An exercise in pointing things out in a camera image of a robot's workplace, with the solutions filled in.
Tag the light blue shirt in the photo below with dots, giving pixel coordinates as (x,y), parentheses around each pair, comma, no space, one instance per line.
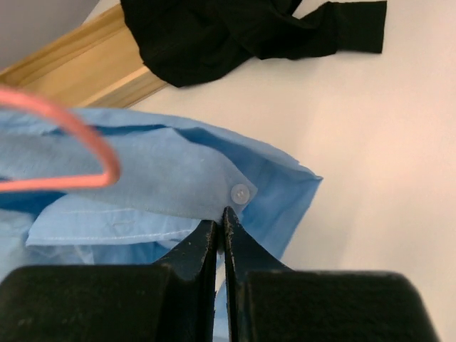
(176,173)

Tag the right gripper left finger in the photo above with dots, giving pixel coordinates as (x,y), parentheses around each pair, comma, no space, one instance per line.
(171,299)

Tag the wooden clothes rack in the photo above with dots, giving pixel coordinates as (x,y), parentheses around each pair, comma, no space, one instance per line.
(96,65)

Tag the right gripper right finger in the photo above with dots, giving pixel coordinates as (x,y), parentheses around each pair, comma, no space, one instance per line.
(268,301)

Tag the pink wire hanger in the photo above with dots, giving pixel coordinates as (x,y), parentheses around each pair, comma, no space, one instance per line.
(80,160)

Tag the black button shirt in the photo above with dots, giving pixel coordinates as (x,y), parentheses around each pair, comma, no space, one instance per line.
(186,43)

